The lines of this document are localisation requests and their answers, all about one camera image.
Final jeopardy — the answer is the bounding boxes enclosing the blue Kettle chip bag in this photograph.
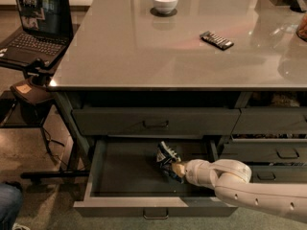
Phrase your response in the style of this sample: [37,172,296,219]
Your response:
[156,141,184,183]

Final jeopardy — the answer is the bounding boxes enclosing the brown object at right edge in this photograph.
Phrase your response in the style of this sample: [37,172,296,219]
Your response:
[296,13,307,41]

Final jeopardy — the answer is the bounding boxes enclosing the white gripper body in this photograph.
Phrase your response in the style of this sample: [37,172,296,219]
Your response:
[184,159,222,188]

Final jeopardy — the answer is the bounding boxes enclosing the closed grey top drawer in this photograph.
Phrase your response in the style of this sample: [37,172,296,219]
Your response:
[72,107,240,136]

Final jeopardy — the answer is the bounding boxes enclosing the black open laptop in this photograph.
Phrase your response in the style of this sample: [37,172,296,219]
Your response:
[0,0,73,68]

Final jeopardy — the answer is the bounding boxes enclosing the right grey bottom drawer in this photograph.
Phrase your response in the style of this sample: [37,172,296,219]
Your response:
[251,166,307,183]

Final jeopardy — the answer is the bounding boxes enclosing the dark bag with tag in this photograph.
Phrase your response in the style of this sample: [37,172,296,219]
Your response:
[10,77,54,106]

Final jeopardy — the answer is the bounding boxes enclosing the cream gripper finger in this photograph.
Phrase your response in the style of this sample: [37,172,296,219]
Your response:
[172,162,186,178]

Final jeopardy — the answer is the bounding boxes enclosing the black laptop stand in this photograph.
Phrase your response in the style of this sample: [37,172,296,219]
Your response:
[0,70,89,181]

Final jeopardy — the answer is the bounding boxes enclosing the right grey middle drawer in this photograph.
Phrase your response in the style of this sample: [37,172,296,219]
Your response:
[220,139,307,163]

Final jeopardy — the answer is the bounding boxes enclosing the black snack bar packet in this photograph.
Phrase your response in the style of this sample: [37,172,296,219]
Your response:
[200,31,234,51]

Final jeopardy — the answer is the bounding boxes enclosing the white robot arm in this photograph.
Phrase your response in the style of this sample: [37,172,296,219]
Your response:
[171,159,307,223]

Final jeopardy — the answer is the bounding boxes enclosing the open grey middle drawer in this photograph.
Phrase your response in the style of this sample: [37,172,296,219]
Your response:
[74,137,237,219]

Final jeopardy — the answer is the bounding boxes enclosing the blue jeans leg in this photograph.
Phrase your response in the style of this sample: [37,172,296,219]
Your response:
[0,183,23,230]

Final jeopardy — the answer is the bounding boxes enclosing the right grey top drawer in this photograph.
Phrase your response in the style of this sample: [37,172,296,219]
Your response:
[233,107,307,134]

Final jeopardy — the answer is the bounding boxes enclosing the white shoe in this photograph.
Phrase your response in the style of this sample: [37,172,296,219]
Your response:
[12,223,31,230]

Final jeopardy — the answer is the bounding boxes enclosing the white ceramic bowl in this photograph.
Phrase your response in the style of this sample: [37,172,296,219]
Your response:
[152,0,178,14]

